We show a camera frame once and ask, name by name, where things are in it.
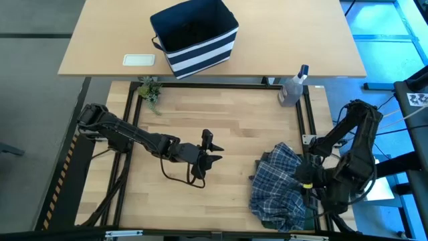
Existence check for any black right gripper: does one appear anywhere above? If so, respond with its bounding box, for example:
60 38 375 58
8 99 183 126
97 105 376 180
294 160 327 211

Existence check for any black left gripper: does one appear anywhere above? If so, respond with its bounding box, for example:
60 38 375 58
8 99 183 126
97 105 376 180
167 129 225 181

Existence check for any blue plaid shirt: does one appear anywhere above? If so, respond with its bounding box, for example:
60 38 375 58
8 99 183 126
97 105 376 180
249 142 314 232

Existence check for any dark green button shirt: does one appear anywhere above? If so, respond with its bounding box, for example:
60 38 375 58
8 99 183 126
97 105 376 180
254 151 317 232

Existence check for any navy white striped fabric bin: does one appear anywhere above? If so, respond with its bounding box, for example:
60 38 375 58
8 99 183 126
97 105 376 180
149 0 241 80

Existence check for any white box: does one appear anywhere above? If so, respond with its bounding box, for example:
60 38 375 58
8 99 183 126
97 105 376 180
362 157 396 202

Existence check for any small green succulent plant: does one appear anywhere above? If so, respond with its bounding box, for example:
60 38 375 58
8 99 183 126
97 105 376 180
136 76 165 116

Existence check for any clear spray bottle blue nozzle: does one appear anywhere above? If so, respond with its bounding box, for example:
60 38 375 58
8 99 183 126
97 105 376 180
278 64 310 108

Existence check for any white rectangular tray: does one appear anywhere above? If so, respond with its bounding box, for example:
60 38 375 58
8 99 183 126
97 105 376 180
122 54 156 67

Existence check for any black yellow striped base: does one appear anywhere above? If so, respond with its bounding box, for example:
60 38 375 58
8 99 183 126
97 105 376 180
35 133 98 232

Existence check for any light wooden desk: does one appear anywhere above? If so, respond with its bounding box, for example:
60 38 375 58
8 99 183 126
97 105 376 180
57 0 368 79

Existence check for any white marker card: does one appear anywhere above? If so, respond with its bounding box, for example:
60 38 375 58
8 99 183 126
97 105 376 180
407 92 428 107

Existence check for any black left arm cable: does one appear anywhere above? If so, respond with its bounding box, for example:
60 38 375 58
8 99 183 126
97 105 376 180
159 155 207 189

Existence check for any black aluminium table frame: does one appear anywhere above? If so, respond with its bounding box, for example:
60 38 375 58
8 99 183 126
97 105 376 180
78 81 357 237

